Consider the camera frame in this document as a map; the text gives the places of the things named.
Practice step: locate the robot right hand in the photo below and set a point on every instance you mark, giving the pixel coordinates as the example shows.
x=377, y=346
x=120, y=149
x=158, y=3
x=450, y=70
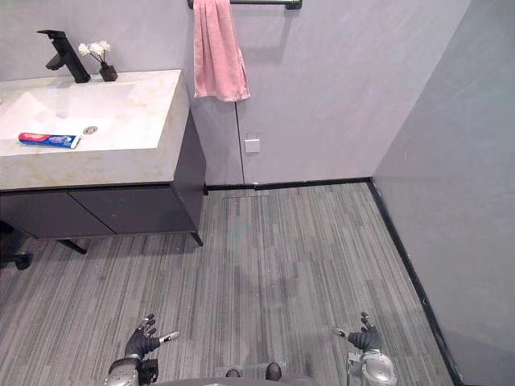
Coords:
x=364, y=337

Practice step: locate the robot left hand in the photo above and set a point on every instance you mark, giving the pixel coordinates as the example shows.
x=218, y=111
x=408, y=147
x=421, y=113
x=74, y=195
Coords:
x=139, y=342

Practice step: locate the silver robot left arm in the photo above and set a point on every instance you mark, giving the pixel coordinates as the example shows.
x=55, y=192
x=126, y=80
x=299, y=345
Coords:
x=128, y=370

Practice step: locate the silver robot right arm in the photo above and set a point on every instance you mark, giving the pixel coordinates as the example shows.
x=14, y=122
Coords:
x=372, y=368

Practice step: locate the dark robot foot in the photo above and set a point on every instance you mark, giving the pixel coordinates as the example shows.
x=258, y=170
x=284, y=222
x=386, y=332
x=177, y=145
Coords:
x=233, y=373
x=273, y=370

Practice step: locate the black vanity cabinet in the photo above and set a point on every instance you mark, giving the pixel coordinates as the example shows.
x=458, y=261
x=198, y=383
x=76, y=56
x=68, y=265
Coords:
x=120, y=209

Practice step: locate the black chair base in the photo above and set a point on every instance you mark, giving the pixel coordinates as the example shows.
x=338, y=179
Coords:
x=14, y=251

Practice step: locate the metal sink drain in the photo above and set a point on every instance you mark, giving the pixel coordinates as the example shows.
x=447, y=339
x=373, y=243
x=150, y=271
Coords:
x=90, y=130

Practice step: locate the white marble washbasin counter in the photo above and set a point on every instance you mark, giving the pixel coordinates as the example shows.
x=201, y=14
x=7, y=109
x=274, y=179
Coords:
x=88, y=128

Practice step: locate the red blue toothpaste tube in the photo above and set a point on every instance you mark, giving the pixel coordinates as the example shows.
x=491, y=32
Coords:
x=49, y=140

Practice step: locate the white flowers in black vase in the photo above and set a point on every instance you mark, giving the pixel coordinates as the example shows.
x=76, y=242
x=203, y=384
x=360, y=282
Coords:
x=101, y=58

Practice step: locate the black faucet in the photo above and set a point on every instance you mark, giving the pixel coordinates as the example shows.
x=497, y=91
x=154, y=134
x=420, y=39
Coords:
x=66, y=56

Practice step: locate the pink towel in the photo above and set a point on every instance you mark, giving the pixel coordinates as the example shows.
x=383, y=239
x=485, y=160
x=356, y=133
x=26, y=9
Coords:
x=218, y=52

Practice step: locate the black towel bar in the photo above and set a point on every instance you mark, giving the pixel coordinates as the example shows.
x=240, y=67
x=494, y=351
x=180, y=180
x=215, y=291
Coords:
x=265, y=3

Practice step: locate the white wall socket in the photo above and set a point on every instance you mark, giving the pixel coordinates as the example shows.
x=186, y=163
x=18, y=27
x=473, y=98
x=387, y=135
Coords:
x=252, y=145

